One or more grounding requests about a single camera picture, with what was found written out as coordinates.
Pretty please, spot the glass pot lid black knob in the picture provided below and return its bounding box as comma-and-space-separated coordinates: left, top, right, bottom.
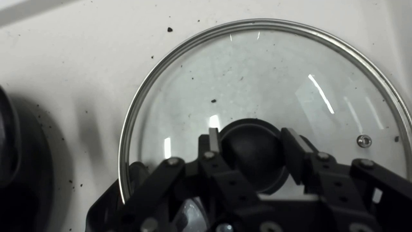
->
119, 18, 411, 199

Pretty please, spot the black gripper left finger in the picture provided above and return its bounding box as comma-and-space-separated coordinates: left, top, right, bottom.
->
87, 131, 262, 232

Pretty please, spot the black pot with handles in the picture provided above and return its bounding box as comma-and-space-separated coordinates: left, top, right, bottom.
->
0, 87, 55, 232

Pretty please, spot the white plastic tray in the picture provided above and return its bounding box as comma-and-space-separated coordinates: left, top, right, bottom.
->
0, 0, 412, 232

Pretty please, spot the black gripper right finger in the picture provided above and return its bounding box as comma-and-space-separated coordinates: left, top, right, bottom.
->
281, 127, 412, 232

